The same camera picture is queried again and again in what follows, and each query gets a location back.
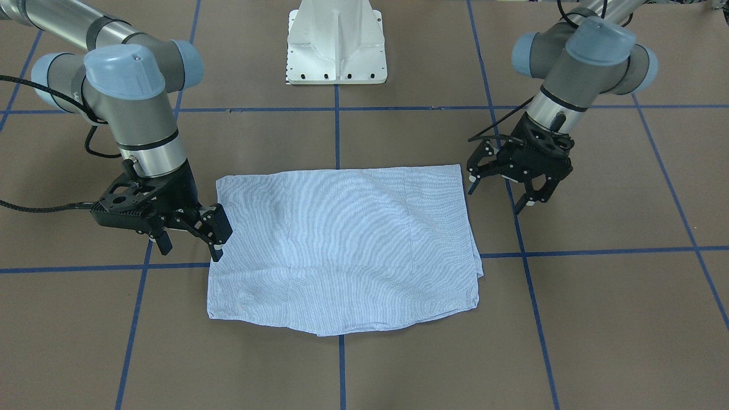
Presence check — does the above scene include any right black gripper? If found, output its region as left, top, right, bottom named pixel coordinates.
left=122, top=160, right=234, bottom=263

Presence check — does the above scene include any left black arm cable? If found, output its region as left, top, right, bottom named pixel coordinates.
left=468, top=97, right=536, bottom=143

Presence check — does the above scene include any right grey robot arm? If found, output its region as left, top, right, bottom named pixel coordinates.
left=2, top=1, right=232, bottom=262

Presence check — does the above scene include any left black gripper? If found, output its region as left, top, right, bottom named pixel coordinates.
left=466, top=114, right=574, bottom=215

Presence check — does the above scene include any blue striped button shirt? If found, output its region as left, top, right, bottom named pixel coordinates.
left=207, top=165, right=484, bottom=337

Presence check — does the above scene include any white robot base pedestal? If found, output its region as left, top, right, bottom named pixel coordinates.
left=286, top=1, right=388, bottom=85

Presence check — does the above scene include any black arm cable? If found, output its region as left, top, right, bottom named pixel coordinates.
left=468, top=97, right=536, bottom=143
left=0, top=74, right=123, bottom=215

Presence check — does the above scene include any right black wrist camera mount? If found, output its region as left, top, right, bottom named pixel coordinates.
left=89, top=174, right=164, bottom=236

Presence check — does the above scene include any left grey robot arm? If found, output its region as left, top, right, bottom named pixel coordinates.
left=465, top=1, right=658, bottom=214

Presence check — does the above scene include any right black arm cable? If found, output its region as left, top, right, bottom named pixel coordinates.
left=0, top=74, right=123, bottom=215

